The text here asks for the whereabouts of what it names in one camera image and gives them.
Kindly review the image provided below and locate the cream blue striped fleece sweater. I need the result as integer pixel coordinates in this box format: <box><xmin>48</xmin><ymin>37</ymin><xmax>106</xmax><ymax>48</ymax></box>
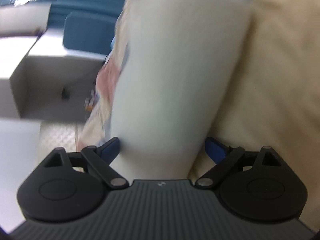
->
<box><xmin>111</xmin><ymin>0</ymin><xmax>250</xmax><ymax>181</ymax></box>

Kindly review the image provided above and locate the cream quilted headboard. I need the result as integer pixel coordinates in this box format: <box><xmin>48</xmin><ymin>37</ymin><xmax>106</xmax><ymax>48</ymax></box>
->
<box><xmin>39</xmin><ymin>121</ymin><xmax>84</xmax><ymax>160</ymax></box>

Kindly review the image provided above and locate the grey white wardrobe cabinet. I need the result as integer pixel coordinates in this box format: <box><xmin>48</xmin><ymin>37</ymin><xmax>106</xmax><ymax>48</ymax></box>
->
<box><xmin>1</xmin><ymin>29</ymin><xmax>106</xmax><ymax>122</ymax></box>

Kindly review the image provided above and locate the blue upholstered chair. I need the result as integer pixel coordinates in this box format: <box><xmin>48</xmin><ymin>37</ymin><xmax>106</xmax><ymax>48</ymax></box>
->
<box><xmin>63</xmin><ymin>11</ymin><xmax>119</xmax><ymax>55</ymax></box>

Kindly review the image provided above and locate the black wall charger with cable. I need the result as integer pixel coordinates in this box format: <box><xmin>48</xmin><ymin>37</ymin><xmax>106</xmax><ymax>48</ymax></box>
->
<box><xmin>61</xmin><ymin>78</ymin><xmax>96</xmax><ymax>100</ymax></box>

